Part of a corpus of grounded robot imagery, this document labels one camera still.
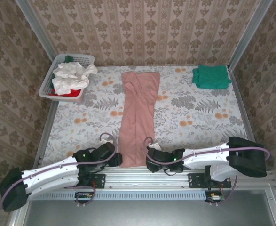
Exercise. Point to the pink printed t-shirt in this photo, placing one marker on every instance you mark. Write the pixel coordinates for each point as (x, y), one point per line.
(137, 117)

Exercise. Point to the white plastic laundry basket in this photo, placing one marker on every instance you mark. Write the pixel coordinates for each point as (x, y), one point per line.
(46, 91)

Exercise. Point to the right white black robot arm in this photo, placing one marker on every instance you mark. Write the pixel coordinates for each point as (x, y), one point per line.
(206, 155)

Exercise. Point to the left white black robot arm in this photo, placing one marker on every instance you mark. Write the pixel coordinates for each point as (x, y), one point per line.
(53, 176)

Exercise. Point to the small connector board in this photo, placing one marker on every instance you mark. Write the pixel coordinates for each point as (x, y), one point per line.
(215, 197)
(83, 196)

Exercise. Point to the floral table cover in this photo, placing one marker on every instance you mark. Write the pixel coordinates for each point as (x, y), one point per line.
(187, 117)

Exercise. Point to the grey metal panel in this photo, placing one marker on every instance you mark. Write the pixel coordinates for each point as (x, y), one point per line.
(152, 214)

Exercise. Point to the red t-shirt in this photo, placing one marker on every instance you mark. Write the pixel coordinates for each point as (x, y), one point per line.
(67, 93)

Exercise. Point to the crumpled white t-shirt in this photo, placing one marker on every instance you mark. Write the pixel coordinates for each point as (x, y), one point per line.
(67, 77)

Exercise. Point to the folded green t-shirt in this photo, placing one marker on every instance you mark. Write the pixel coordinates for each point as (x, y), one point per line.
(211, 76)

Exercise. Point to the long aluminium base rail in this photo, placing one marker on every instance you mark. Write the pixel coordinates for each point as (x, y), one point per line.
(147, 179)

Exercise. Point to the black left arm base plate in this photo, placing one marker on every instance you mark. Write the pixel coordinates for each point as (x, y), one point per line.
(100, 180)

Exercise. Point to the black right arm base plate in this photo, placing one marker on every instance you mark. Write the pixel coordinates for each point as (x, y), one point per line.
(195, 180)

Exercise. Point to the aluminium table side rail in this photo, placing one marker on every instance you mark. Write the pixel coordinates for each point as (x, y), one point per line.
(243, 106)
(48, 122)

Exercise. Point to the aluminium frame post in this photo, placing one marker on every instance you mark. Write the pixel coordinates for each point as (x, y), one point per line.
(250, 35)
(40, 35)

